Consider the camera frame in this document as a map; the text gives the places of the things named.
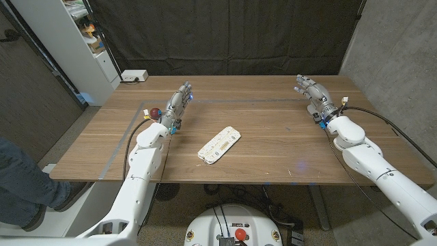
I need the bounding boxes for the black stand pole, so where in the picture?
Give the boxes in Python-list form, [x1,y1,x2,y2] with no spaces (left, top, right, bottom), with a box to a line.
[83,0,124,81]

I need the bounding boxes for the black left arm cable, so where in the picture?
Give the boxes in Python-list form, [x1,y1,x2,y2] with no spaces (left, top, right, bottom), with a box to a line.
[122,118,152,182]

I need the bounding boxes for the black fabric curtain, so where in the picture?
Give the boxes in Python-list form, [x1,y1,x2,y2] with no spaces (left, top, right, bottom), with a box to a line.
[87,0,365,77]

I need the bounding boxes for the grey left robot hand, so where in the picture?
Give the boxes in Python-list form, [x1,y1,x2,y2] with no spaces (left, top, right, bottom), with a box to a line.
[159,80,194,135]

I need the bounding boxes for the person's leg in jeans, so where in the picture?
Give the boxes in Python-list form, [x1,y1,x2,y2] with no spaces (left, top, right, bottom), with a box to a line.
[0,136,72,227]

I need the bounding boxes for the grey table leg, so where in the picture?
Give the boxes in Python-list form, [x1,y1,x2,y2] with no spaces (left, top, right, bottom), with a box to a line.
[137,183,158,227]
[307,185,331,232]

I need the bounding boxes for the white shelf cabinet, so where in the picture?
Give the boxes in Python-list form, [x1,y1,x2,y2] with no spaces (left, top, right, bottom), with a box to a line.
[10,0,122,107]

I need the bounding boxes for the black floor cables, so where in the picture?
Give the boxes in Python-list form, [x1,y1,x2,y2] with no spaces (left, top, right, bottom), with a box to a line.
[204,184,305,233]

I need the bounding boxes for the white patterned pen bag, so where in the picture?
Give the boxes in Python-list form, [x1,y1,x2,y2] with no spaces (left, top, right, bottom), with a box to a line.
[197,126,242,165]

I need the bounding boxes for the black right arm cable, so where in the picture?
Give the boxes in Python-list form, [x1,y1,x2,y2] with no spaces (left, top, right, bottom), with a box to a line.
[341,105,437,170]

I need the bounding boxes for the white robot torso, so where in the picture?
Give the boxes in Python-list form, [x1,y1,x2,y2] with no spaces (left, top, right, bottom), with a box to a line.
[183,204,283,246]

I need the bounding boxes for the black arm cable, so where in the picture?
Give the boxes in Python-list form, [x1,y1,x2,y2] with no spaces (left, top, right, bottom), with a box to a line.
[341,105,437,170]
[122,118,152,182]

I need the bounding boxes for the white floor platform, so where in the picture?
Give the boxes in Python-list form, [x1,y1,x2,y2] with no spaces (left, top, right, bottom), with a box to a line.
[0,163,151,238]

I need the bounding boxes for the orange toy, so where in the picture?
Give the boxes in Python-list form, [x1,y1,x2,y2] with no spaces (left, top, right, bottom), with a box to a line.
[81,23,97,38]

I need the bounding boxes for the cardboard box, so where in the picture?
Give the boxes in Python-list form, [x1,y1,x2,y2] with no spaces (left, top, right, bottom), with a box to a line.
[87,36,106,55]

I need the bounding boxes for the black round floor object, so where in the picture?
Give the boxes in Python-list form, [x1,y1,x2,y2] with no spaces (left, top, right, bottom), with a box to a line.
[154,183,180,202]

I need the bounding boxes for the white power strip box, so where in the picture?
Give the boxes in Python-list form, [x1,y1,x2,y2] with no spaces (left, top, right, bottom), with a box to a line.
[121,69,150,83]

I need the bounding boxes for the black door handle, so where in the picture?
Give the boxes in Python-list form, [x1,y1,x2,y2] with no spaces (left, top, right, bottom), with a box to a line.
[0,29,20,42]

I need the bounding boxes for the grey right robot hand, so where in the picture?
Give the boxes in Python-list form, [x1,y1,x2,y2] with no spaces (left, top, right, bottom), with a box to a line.
[293,74,339,126]

